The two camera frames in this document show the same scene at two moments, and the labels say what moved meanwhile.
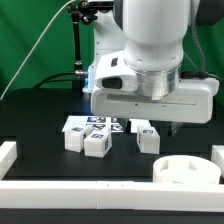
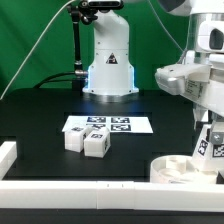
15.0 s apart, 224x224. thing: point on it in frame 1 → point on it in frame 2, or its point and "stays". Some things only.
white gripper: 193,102 → 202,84
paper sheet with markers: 113,123 stays
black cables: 57,74 stays
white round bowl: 185,169 stays
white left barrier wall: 8,155 stays
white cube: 148,140 → 203,153
